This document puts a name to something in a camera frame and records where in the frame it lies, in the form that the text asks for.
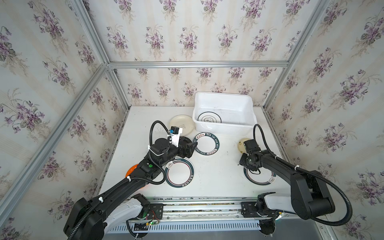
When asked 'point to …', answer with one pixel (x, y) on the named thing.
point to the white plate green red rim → (179, 173)
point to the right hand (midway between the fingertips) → (242, 165)
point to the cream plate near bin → (184, 121)
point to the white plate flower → (209, 117)
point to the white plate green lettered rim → (208, 143)
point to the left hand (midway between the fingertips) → (190, 138)
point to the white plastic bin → (223, 113)
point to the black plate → (183, 140)
